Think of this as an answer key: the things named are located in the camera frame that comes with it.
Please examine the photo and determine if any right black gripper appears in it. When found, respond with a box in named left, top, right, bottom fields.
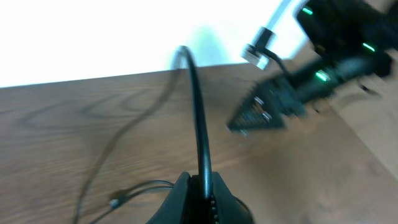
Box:
left=227, top=55, right=373, bottom=132

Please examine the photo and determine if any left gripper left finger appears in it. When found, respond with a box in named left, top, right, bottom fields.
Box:
left=147, top=172, right=190, bottom=224

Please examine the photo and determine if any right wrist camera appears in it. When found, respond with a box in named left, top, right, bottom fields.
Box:
left=241, top=27, right=274, bottom=70

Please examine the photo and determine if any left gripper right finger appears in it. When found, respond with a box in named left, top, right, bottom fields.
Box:
left=212, top=172, right=254, bottom=224

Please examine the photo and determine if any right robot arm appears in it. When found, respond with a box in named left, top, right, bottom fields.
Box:
left=228, top=1, right=397, bottom=132

